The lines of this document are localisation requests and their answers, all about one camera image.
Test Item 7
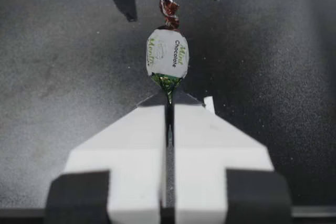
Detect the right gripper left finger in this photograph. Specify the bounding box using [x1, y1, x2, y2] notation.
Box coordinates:
[45, 91, 169, 224]

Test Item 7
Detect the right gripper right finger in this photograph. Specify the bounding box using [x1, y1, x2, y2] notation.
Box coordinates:
[172, 91, 294, 224]

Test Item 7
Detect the candy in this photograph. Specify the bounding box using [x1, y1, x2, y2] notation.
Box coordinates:
[143, 0, 187, 105]

